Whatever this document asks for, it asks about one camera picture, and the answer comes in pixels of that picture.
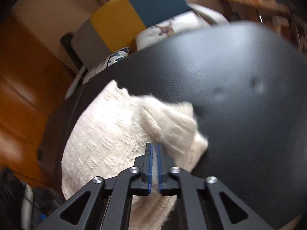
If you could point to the cluttered wooden desk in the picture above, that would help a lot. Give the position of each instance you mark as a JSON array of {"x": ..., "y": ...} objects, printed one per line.
[{"x": 282, "y": 16}]

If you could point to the white patterned triangle pillow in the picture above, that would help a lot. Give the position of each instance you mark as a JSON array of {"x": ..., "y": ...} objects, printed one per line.
[{"x": 110, "y": 60}]

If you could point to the black leather mat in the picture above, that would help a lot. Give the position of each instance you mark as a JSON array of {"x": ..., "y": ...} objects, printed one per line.
[{"x": 247, "y": 86}]

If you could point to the cream knitted sweater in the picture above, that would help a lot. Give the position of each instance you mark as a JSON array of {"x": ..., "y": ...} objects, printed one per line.
[{"x": 114, "y": 130}]

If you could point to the white deer print pillow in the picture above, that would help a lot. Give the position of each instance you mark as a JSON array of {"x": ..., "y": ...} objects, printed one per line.
[{"x": 181, "y": 23}]

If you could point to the orange wooden wardrobe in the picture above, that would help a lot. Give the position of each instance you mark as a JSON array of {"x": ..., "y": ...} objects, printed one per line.
[{"x": 33, "y": 85}]

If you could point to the grey yellow blue headboard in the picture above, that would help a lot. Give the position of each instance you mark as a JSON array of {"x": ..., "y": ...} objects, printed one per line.
[{"x": 114, "y": 25}]

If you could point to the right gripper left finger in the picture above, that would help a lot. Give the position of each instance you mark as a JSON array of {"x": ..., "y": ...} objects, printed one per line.
[{"x": 105, "y": 203}]

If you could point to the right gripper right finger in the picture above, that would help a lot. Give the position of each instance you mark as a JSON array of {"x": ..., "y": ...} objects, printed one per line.
[{"x": 203, "y": 203}]

